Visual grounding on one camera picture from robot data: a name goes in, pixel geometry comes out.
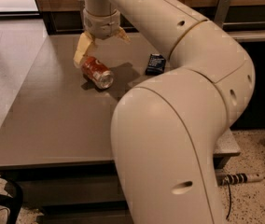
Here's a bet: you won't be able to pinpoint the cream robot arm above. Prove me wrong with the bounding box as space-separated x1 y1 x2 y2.
84 0 255 224

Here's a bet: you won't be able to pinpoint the grey drawer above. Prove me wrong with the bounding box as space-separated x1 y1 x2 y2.
5 171 127 207
36 206 134 224

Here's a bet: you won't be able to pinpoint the upper grey drawer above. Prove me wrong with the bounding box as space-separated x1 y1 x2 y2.
5 171 127 207

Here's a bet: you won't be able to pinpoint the grey drawer cabinet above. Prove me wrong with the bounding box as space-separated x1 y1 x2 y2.
0 31 242 224

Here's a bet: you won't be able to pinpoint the dark blue snack packet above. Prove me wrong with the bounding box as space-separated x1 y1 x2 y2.
146 54 166 76

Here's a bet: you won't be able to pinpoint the white power strip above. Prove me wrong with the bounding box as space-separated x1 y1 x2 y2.
217 173 264 186

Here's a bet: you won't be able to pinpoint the right metal bracket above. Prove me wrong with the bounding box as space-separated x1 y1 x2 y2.
214 0 231 28

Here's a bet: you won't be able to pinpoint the lower grey drawer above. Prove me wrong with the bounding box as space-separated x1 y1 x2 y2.
36 206 134 224

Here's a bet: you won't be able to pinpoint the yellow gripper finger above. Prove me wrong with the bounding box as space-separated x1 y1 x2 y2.
116 27 131 44
73 32 95 68

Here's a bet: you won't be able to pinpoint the red coke can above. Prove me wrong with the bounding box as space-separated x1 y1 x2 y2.
81 57 114 90

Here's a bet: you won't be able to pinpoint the grey side shelf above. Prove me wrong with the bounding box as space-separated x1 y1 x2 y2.
229 30 265 42

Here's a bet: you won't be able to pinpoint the black power cable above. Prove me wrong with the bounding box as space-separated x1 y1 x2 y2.
225 182 233 221

